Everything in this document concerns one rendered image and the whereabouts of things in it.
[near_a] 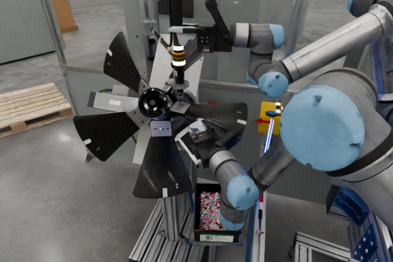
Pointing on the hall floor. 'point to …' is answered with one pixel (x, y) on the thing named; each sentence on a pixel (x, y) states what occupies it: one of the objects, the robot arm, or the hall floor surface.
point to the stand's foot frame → (149, 231)
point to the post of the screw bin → (211, 253)
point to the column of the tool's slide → (145, 16)
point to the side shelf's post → (193, 174)
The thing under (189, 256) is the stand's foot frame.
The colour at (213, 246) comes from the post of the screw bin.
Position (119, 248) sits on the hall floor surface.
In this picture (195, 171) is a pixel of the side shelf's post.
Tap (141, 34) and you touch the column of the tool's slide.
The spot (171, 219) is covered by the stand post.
